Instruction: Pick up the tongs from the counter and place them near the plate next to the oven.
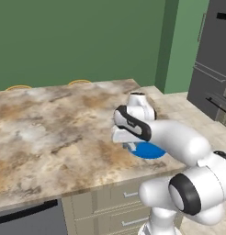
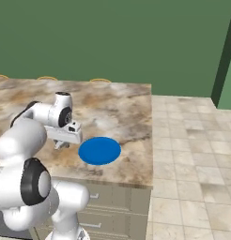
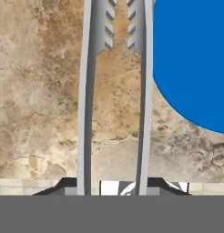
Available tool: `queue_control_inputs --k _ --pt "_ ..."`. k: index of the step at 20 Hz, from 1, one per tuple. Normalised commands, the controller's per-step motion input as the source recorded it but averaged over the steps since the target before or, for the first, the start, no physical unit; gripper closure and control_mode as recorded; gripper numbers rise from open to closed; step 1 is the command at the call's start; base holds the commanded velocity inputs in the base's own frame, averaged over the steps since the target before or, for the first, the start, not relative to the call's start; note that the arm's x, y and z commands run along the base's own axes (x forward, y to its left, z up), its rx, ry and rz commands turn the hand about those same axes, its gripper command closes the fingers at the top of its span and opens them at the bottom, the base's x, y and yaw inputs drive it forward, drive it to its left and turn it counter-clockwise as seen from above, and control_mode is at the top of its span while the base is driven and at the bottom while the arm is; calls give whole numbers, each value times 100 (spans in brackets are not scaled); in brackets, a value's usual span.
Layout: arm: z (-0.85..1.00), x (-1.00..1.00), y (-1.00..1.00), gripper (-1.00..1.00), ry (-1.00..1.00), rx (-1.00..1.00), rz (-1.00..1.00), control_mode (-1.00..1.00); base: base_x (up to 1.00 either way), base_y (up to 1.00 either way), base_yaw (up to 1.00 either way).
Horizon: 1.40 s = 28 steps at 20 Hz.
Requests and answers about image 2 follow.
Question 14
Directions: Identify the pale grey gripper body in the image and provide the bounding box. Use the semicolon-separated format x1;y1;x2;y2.
44;125;85;145

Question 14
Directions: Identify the blue round plate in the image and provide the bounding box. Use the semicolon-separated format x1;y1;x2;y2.
77;136;122;166

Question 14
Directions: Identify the beige drawer front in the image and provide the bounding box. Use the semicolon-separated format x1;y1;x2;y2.
85;183;133;215
77;211;131;240

